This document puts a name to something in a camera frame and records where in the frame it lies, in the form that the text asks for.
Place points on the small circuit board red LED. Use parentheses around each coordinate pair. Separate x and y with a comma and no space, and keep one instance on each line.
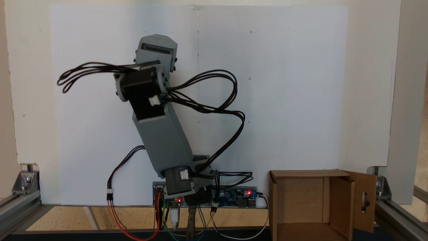
(174,201)

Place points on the brown cardboard box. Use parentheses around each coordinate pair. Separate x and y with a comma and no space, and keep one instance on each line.
(301,201)

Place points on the black frame bar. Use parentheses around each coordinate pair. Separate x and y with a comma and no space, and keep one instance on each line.
(67,236)

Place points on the blue circuit board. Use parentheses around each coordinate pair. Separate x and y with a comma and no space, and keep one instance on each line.
(234,197)

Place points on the white paper sheet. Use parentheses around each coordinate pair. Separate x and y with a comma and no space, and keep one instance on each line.
(284,100)

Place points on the white USB plug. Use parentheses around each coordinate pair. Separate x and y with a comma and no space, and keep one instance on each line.
(174,216)

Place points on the clear tape strip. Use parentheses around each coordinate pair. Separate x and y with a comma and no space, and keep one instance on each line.
(197,7)

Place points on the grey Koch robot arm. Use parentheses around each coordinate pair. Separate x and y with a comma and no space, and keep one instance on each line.
(160,134)

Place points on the metal corner bracket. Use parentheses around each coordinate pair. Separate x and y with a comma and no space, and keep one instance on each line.
(25,180)
(383,187)

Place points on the aluminium frame rail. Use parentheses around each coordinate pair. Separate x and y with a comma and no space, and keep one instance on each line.
(16,211)
(401,217)

